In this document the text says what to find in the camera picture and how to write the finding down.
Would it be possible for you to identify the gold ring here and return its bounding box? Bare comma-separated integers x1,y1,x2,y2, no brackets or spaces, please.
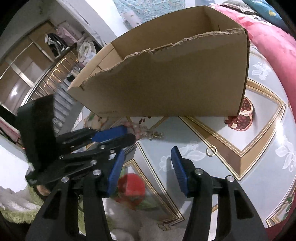
206,145,218,157

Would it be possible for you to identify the red floral blanket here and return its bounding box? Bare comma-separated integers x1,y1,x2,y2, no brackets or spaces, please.
211,4,295,110

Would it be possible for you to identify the gold butterfly charm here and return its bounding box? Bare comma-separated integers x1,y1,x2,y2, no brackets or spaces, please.
147,131,164,140

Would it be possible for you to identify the left operator hand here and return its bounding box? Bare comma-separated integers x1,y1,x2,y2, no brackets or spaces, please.
34,185,51,197

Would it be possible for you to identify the blue patterned wall cloth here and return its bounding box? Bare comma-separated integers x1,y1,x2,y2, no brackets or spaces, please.
113,0,198,23

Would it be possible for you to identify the green fuzzy rug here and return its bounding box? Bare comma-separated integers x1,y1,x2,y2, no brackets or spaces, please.
0,185,117,235

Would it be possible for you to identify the pink bead bracelet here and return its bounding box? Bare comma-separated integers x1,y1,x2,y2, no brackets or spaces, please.
122,121,149,140

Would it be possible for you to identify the teal blue pillow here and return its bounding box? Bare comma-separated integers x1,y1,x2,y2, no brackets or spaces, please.
243,0,290,33

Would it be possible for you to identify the brown cardboard box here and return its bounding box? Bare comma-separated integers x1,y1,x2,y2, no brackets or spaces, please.
68,6,249,117

